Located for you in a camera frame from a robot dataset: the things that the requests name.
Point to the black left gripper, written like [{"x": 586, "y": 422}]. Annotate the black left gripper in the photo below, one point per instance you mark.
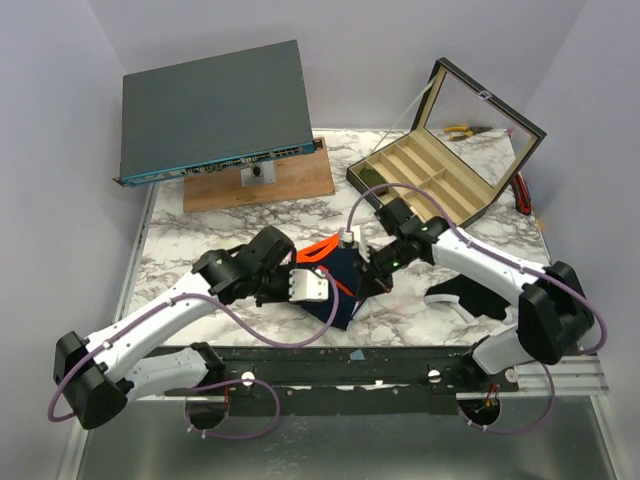
[{"x": 284, "y": 270}]

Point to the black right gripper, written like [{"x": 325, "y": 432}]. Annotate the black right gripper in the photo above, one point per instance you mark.
[{"x": 373, "y": 268}]

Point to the navy orange underwear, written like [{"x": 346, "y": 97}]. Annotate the navy orange underwear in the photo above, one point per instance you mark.
[{"x": 339, "y": 266}]

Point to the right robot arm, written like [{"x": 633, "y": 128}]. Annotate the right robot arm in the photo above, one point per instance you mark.
[{"x": 551, "y": 318}]

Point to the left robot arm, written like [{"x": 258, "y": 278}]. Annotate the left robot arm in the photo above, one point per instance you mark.
[{"x": 98, "y": 375}]

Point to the black white underwear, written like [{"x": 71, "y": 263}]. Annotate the black white underwear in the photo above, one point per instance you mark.
[{"x": 472, "y": 300}]

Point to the green rolled underwear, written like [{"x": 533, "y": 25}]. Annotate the green rolled underwear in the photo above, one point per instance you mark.
[{"x": 370, "y": 177}]

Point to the wooden board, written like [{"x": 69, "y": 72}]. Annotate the wooden board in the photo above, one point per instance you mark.
[{"x": 292, "y": 178}]

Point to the black compartment organizer box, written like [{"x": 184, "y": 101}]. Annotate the black compartment organizer box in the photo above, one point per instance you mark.
[{"x": 433, "y": 174}]

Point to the red black utility knife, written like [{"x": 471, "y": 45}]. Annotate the red black utility knife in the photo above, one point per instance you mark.
[{"x": 521, "y": 195}]

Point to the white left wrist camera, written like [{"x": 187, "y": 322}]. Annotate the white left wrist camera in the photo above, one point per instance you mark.
[{"x": 306, "y": 285}]

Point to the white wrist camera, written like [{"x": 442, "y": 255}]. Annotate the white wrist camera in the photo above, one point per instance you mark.
[
  {"x": 352, "y": 238},
  {"x": 306, "y": 285}
]

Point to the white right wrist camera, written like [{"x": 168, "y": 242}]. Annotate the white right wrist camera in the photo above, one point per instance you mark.
[{"x": 352, "y": 238}]

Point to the metal switch stand bracket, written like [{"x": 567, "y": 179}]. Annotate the metal switch stand bracket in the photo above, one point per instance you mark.
[{"x": 258, "y": 174}]

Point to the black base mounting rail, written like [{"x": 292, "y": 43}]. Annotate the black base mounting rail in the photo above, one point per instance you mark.
[{"x": 315, "y": 381}]

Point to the grey network switch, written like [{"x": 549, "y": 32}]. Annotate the grey network switch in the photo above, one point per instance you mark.
[{"x": 203, "y": 116}]

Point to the yellow handled pliers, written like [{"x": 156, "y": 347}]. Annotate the yellow handled pliers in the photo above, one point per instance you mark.
[{"x": 462, "y": 132}]

